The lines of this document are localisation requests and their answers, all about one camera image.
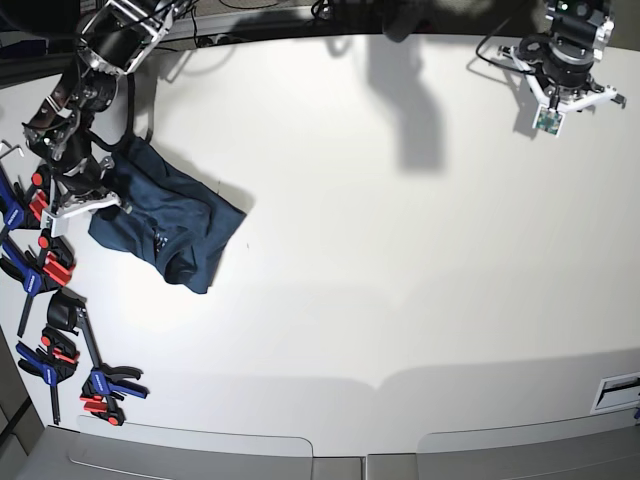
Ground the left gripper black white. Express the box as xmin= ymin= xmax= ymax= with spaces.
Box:
xmin=499 ymin=43 xmax=627 ymax=113

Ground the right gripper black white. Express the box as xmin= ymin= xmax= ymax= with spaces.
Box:
xmin=47 ymin=155 xmax=133 ymax=220

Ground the silver hex key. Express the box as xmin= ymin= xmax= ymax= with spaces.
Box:
xmin=0 ymin=140 xmax=24 ymax=159

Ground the dark blue T-shirt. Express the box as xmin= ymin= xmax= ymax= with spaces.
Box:
xmin=89 ymin=137 xmax=246 ymax=294

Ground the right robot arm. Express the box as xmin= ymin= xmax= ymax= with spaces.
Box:
xmin=23 ymin=1 xmax=190 ymax=222

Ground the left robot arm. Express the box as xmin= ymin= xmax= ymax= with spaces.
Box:
xmin=499 ymin=1 xmax=627 ymax=114

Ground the blue red bar clamp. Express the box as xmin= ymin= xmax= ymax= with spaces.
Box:
xmin=1 ymin=228 xmax=75 ymax=338
xmin=16 ymin=326 xmax=79 ymax=425
xmin=75 ymin=307 xmax=149 ymax=426
xmin=1 ymin=164 xmax=51 ymax=242

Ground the white slotted table plate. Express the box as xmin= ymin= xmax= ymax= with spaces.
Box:
xmin=591 ymin=372 xmax=639 ymax=415

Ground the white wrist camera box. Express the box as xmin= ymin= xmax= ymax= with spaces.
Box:
xmin=532 ymin=105 xmax=565 ymax=136
xmin=40 ymin=209 xmax=69 ymax=238

